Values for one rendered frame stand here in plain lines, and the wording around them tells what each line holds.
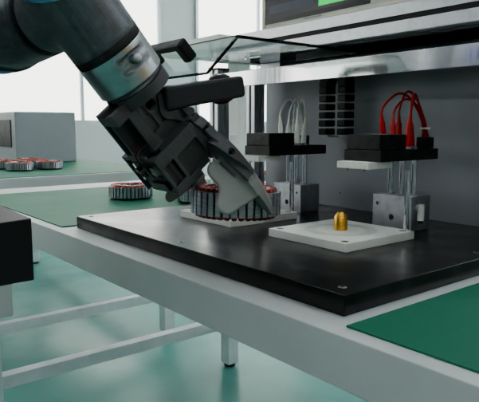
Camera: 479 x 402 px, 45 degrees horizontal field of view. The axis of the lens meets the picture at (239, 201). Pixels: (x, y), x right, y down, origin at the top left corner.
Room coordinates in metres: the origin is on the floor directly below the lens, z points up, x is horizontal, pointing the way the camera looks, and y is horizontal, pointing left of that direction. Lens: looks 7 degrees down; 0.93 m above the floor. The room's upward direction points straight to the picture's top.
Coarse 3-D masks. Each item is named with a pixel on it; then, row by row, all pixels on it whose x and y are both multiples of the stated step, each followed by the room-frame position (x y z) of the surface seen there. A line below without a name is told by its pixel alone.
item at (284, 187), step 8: (280, 184) 1.11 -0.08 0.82; (288, 184) 1.09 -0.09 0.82; (296, 184) 1.08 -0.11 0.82; (304, 184) 1.08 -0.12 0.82; (312, 184) 1.09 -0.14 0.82; (288, 192) 1.09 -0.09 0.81; (296, 192) 1.07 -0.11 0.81; (304, 192) 1.07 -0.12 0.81; (312, 192) 1.09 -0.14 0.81; (288, 200) 1.09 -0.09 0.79; (296, 200) 1.07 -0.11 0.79; (304, 200) 1.07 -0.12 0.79; (312, 200) 1.09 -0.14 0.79; (288, 208) 1.09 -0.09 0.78; (296, 208) 1.07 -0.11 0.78; (304, 208) 1.07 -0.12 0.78; (312, 208) 1.09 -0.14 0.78
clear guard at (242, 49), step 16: (192, 48) 0.94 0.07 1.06; (208, 48) 0.89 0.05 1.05; (224, 48) 0.85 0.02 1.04; (240, 48) 0.97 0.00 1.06; (256, 48) 0.97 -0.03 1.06; (272, 48) 0.97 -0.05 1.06; (288, 48) 0.97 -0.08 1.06; (304, 48) 0.97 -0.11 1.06; (320, 48) 0.97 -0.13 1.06; (336, 48) 0.99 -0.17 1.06; (176, 64) 0.92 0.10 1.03; (192, 64) 0.88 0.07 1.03; (208, 64) 0.84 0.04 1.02
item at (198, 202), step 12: (192, 192) 0.69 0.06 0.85; (204, 192) 0.67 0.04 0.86; (216, 192) 0.67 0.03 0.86; (276, 192) 0.69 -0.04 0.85; (192, 204) 0.69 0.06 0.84; (204, 204) 0.67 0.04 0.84; (252, 204) 0.66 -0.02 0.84; (276, 204) 0.68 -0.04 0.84; (204, 216) 0.68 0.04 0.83; (216, 216) 0.66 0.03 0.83; (228, 216) 0.65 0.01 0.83; (240, 216) 0.65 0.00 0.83; (252, 216) 0.66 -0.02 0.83; (264, 216) 0.67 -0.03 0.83
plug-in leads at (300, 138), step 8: (296, 104) 1.12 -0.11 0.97; (304, 104) 1.11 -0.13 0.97; (280, 112) 1.12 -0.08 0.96; (296, 112) 1.09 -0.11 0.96; (280, 120) 1.12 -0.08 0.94; (288, 120) 1.09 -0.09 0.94; (296, 120) 1.08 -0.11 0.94; (304, 120) 1.10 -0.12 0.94; (280, 128) 1.12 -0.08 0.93; (288, 128) 1.09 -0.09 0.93; (296, 128) 1.08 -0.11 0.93; (304, 128) 1.10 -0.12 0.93; (296, 136) 1.08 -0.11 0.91; (304, 136) 1.10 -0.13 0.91
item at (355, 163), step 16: (352, 144) 0.87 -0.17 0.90; (368, 144) 0.85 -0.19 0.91; (384, 144) 0.84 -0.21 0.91; (400, 144) 0.86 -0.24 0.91; (352, 160) 0.87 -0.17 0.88; (368, 160) 0.85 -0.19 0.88; (384, 160) 0.84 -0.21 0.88; (400, 160) 0.86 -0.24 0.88; (416, 160) 0.90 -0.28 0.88; (400, 176) 0.92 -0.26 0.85; (416, 176) 0.90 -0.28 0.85; (400, 192) 0.92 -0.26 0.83
